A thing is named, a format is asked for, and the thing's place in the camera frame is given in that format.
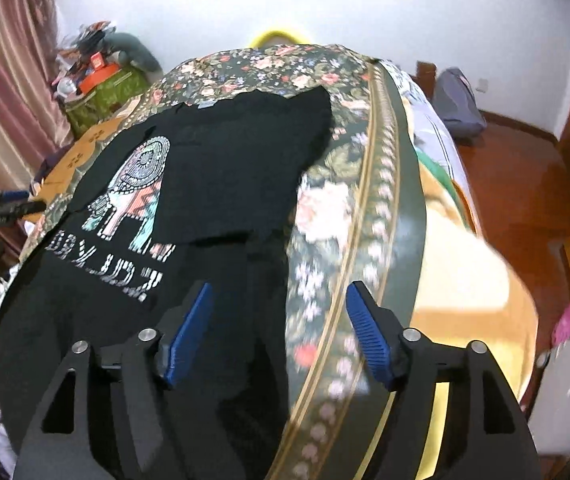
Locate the pink bag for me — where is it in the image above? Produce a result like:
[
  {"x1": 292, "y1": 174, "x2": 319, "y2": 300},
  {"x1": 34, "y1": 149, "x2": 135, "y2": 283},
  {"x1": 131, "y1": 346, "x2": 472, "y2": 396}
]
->
[{"x1": 552, "y1": 302, "x2": 570, "y2": 347}]

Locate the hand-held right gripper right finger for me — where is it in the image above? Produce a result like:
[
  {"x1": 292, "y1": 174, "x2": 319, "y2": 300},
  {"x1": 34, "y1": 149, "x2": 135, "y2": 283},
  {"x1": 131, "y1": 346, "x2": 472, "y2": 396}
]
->
[{"x1": 345, "y1": 280, "x2": 538, "y2": 480}]

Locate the yellow foam tube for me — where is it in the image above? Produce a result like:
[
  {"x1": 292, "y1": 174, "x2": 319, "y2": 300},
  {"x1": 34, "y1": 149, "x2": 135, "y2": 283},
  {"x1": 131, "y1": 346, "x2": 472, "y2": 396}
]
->
[{"x1": 247, "y1": 30, "x2": 312, "y2": 49}]

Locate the wooden lap table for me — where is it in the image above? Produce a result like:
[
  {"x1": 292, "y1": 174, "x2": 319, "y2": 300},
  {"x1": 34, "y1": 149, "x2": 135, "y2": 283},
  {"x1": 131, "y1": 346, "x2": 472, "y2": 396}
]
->
[{"x1": 45, "y1": 97, "x2": 142, "y2": 188}]

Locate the pink striped curtain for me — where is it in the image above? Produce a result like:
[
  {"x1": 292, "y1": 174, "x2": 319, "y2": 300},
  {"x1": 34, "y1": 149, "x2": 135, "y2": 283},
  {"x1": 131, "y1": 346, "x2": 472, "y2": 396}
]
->
[{"x1": 0, "y1": 0, "x2": 74, "y2": 256}]

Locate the grey bag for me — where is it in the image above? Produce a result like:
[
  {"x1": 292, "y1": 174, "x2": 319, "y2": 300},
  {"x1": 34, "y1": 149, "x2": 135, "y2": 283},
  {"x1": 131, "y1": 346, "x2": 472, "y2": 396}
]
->
[{"x1": 432, "y1": 67, "x2": 488, "y2": 139}]

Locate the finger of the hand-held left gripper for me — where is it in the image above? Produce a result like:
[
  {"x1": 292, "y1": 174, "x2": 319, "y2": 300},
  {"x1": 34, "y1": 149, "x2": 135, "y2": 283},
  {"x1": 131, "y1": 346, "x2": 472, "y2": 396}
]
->
[{"x1": 0, "y1": 189, "x2": 48, "y2": 217}]

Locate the grey plush pillow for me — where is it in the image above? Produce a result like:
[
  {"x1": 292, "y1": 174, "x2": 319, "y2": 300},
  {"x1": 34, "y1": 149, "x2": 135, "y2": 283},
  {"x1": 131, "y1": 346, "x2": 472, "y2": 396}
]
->
[{"x1": 107, "y1": 31, "x2": 163, "y2": 72}]

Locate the green storage box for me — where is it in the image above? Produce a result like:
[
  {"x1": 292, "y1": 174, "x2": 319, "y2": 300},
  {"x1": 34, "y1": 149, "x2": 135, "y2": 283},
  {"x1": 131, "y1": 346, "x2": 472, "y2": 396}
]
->
[{"x1": 65, "y1": 65, "x2": 148, "y2": 136}]

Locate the wooden bed post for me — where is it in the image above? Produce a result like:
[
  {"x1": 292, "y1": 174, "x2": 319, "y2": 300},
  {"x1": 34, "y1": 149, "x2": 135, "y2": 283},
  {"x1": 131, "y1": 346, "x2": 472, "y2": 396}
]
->
[{"x1": 415, "y1": 60, "x2": 438, "y2": 97}]

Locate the orange box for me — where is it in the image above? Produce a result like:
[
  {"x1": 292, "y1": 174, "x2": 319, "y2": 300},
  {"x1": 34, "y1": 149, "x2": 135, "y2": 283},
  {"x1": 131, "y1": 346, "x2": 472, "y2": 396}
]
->
[{"x1": 79, "y1": 62, "x2": 122, "y2": 95}]

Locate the floral blanket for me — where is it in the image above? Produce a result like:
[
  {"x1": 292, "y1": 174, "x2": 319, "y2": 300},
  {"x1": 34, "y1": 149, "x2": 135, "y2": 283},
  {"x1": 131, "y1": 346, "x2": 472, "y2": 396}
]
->
[{"x1": 20, "y1": 42, "x2": 428, "y2": 480}]

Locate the black printed t-shirt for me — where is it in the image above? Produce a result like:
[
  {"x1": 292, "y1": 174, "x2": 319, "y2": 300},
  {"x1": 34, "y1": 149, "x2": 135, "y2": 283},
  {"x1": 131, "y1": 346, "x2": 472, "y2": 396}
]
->
[{"x1": 0, "y1": 85, "x2": 333, "y2": 480}]

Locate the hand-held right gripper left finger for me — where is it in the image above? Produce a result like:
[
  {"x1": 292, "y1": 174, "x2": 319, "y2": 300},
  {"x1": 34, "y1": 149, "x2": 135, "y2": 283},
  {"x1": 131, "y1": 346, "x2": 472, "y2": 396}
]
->
[{"x1": 12, "y1": 281, "x2": 216, "y2": 480}]

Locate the yellow bedsheet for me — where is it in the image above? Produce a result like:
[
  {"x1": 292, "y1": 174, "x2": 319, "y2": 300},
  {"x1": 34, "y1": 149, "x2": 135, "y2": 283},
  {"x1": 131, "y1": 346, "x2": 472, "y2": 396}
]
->
[{"x1": 409, "y1": 160, "x2": 539, "y2": 463}]

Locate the white striped bedsheet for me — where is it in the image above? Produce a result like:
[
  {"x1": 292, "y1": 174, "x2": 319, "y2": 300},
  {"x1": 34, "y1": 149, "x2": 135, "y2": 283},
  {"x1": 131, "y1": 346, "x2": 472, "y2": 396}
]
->
[{"x1": 379, "y1": 59, "x2": 482, "y2": 241}]

